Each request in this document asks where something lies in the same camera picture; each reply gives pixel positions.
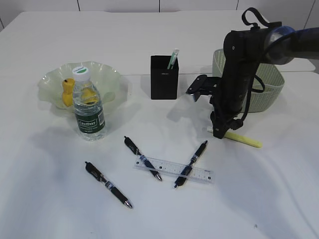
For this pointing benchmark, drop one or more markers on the black square pen holder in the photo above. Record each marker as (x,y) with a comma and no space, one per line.
(164,81)

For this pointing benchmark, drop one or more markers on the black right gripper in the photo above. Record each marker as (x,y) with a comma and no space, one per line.
(228,96)

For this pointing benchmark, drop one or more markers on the teal utility knife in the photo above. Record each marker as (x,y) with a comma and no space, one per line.
(173,59)

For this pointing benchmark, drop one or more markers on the yellow pear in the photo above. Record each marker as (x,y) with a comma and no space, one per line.
(67,95)

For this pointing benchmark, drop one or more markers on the black pen left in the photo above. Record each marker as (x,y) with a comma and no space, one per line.
(92,170)

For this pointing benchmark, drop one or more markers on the black pen middle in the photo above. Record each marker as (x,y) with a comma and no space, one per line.
(129,143)

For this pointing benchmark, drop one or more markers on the green plastic woven basket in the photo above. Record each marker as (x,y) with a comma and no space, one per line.
(269,74)

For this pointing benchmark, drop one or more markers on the green ruffled glass plate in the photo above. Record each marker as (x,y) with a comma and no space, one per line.
(104,77)

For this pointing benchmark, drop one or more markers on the clear plastic ruler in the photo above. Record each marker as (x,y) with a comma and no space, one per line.
(174,170)

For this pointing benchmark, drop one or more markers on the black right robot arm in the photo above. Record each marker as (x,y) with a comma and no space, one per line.
(264,43)

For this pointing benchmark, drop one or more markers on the black pen right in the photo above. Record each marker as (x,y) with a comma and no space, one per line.
(188,168)

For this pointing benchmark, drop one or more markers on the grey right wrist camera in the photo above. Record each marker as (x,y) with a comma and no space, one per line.
(203,85)

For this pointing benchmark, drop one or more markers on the yellow utility knife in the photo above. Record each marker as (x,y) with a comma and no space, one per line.
(243,139)

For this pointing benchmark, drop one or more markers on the black pen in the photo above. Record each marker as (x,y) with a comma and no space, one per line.
(129,143)
(188,168)
(92,170)

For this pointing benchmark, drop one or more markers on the clear plastic water bottle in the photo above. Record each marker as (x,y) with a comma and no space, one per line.
(88,107)

